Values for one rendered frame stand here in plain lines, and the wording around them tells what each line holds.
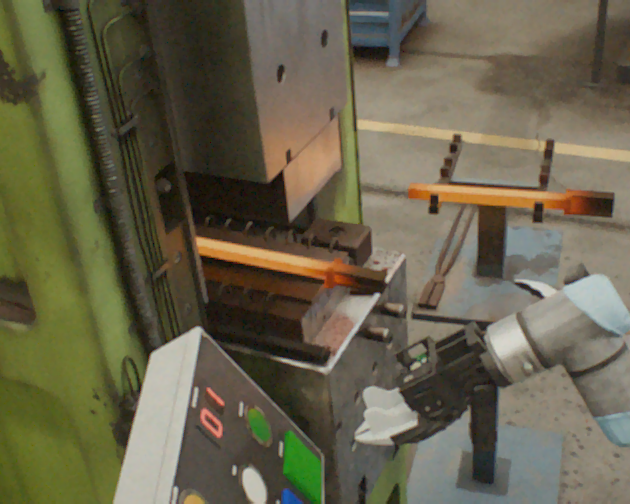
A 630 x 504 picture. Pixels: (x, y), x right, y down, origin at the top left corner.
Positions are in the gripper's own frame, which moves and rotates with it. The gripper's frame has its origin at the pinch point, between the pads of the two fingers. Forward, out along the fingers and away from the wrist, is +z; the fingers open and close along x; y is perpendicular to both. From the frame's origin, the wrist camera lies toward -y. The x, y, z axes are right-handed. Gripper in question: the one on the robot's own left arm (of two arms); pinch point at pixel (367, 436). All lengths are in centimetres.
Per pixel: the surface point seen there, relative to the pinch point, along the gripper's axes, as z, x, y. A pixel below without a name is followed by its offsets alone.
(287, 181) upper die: -0.9, -36.0, 20.6
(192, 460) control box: 10.3, 13.8, 19.9
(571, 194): -34, -69, -28
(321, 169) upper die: -3.3, -46.5, 14.8
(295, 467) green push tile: 9.6, 1.9, 2.4
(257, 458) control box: 10.4, 5.2, 9.1
